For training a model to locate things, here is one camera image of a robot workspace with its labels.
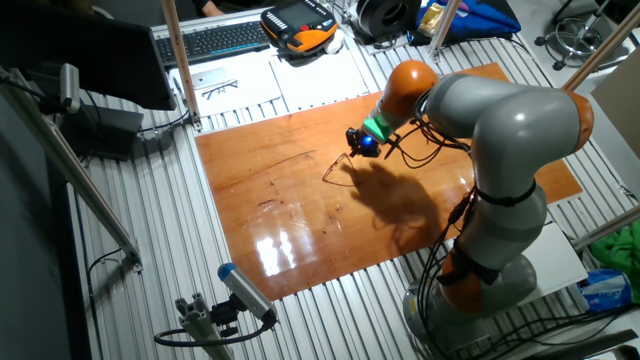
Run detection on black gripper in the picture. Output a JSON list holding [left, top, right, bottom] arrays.
[[345, 126, 384, 161]]

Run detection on red-framed glasses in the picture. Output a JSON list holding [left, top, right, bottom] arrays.
[[321, 151, 362, 189]]

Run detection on black-framed glasses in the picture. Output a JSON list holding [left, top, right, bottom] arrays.
[[201, 78, 240, 100]]

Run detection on white printed paper sheet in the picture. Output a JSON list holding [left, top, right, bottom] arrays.
[[168, 58, 284, 119], [269, 47, 371, 114]]

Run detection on glossy wooden board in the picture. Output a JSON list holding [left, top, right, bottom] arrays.
[[195, 62, 584, 302]]

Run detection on black filament spool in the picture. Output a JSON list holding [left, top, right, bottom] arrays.
[[355, 0, 422, 41]]

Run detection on orange and black teach pendant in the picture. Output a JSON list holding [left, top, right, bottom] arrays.
[[259, 0, 339, 55]]

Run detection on yellow packet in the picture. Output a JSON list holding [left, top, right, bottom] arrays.
[[418, 2, 445, 37]]

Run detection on silver smartphone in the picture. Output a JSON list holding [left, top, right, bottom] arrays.
[[190, 67, 230, 90]]

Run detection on blue cloth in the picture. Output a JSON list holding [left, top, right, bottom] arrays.
[[407, 0, 522, 47]]

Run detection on black keyboard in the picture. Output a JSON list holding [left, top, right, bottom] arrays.
[[155, 20, 271, 69]]

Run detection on aluminium profile stand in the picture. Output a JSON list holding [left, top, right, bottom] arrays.
[[174, 292, 236, 360]]

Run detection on chrome stool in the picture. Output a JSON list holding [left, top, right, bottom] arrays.
[[533, 0, 632, 72]]

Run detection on black computer box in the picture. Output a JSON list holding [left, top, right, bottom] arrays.
[[59, 102, 145, 162]]

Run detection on cardboard panel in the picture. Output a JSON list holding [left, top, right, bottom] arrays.
[[590, 47, 640, 146]]

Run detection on black monitor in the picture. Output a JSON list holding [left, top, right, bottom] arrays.
[[0, 0, 177, 112]]

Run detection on green cloth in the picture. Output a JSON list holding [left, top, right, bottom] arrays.
[[588, 224, 640, 304]]

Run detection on blue tissue packet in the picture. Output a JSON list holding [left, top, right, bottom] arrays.
[[575, 268, 634, 314]]

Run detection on green gripper mount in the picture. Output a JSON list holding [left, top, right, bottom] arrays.
[[361, 112, 395, 145]]

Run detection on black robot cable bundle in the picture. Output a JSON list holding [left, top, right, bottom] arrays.
[[383, 89, 489, 359]]

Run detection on aluminium frame post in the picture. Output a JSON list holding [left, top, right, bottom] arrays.
[[562, 2, 640, 92], [427, 0, 462, 57]]

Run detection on silver camera with blue end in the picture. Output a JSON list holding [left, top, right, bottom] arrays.
[[217, 262, 279, 326]]

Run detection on tan frame post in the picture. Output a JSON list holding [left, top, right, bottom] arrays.
[[160, 0, 204, 132]]

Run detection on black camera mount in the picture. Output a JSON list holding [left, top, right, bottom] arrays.
[[209, 294, 247, 339]]

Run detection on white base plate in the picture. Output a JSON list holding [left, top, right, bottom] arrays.
[[519, 222, 589, 306]]

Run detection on black camera cable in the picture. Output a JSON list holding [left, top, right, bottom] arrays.
[[153, 319, 277, 348]]

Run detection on aluminium frame bar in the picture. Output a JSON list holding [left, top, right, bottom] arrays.
[[0, 67, 144, 274], [571, 204, 640, 252]]

